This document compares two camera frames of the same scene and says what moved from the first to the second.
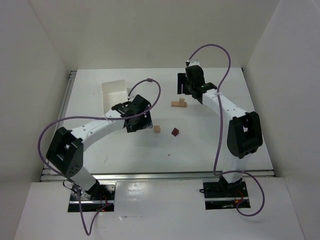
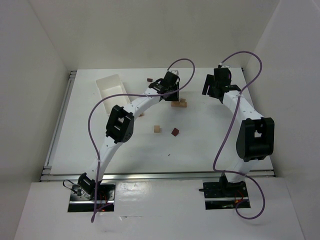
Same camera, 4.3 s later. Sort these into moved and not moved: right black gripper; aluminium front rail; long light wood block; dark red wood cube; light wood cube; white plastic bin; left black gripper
Moved: white plastic bin; right black gripper; left black gripper
Not moved: aluminium front rail; long light wood block; dark red wood cube; light wood cube
